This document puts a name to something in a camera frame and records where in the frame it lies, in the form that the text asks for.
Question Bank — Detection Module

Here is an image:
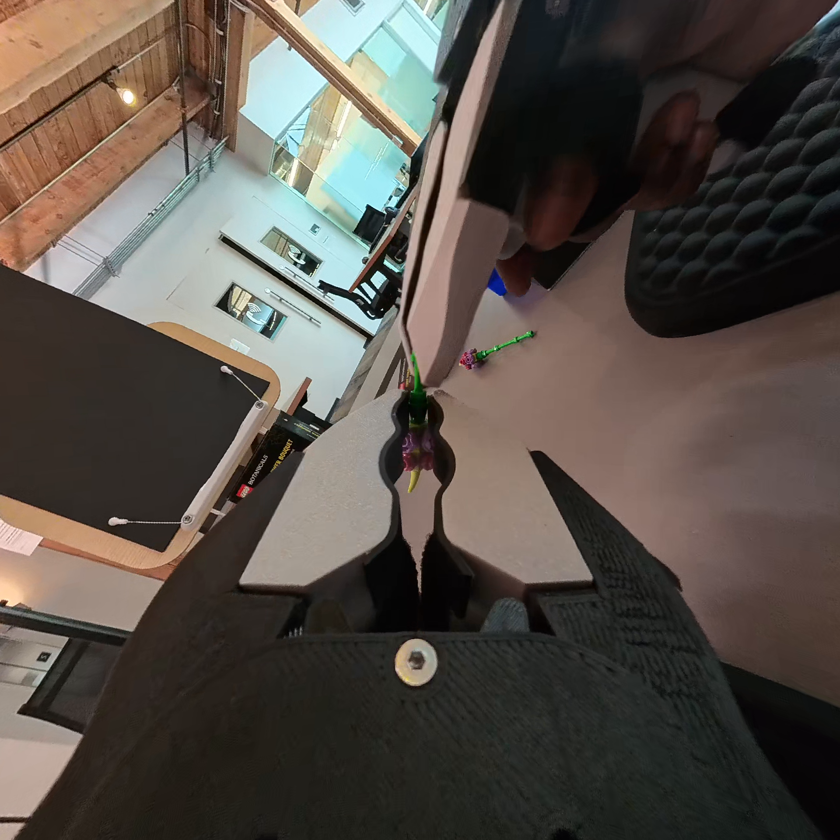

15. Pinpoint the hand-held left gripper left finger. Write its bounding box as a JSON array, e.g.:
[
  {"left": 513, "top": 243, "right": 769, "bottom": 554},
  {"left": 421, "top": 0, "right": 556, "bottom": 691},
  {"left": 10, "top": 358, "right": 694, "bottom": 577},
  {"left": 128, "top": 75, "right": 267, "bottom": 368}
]
[{"left": 240, "top": 388, "right": 421, "bottom": 634}]

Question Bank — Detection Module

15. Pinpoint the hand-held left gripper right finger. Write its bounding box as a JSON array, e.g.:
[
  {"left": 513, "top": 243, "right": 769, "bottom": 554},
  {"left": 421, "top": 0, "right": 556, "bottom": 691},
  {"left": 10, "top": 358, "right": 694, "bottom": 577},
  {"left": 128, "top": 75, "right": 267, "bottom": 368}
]
[{"left": 415, "top": 390, "right": 595, "bottom": 632}]

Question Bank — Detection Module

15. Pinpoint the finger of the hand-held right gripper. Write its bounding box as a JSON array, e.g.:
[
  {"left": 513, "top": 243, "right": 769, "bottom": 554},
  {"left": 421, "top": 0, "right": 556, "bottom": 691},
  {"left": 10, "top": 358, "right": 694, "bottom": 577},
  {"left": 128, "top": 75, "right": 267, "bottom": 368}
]
[
  {"left": 436, "top": 0, "right": 526, "bottom": 193},
  {"left": 400, "top": 130, "right": 511, "bottom": 388}
]

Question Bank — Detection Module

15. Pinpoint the purple toy flower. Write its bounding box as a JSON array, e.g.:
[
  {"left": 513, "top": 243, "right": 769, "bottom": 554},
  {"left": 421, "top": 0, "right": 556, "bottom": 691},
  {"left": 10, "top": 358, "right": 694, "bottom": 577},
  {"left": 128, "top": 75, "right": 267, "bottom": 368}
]
[
  {"left": 458, "top": 330, "right": 536, "bottom": 372},
  {"left": 402, "top": 353, "right": 438, "bottom": 494}
]

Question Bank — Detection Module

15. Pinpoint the long wooden office desk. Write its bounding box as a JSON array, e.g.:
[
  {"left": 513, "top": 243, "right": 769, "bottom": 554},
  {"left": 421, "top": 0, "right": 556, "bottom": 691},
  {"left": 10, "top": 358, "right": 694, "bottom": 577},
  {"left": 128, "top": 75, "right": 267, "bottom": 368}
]
[{"left": 348, "top": 184, "right": 421, "bottom": 296}]

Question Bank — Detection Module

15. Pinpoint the grey desk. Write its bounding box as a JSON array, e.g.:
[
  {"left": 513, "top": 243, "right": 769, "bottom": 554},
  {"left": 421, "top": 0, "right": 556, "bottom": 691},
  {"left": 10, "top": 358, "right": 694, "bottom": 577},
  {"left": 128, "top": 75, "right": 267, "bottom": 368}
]
[{"left": 331, "top": 184, "right": 840, "bottom": 706}]

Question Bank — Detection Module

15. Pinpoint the person's right hand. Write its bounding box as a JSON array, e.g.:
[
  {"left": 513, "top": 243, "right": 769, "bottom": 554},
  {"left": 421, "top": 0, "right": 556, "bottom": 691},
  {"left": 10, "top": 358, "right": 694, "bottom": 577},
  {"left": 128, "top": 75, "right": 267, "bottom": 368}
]
[{"left": 495, "top": 88, "right": 721, "bottom": 298}]

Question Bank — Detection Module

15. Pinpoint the black flower set box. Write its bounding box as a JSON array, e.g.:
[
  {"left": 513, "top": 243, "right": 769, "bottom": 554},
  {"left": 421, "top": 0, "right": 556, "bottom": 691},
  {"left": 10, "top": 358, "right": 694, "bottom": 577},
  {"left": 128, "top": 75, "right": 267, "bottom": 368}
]
[{"left": 226, "top": 410, "right": 332, "bottom": 506}]

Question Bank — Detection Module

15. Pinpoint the black office chair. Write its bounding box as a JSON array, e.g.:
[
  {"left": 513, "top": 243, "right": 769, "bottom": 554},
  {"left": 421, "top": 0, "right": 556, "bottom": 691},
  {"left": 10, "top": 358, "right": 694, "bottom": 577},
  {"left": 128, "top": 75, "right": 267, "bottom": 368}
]
[
  {"left": 318, "top": 279, "right": 401, "bottom": 320},
  {"left": 353, "top": 203, "right": 389, "bottom": 245}
]

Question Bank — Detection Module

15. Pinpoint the black wood-framed board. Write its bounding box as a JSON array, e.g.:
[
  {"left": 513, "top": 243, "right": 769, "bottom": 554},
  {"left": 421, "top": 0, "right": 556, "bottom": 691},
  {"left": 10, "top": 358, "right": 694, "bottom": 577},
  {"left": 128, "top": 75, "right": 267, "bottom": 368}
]
[{"left": 0, "top": 266, "right": 283, "bottom": 572}]

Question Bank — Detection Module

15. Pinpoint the white paper note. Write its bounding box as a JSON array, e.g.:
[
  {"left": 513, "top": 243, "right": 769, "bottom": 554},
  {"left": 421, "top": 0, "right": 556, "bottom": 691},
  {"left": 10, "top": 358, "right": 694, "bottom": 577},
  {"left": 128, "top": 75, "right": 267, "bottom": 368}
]
[{"left": 0, "top": 518, "right": 43, "bottom": 559}]

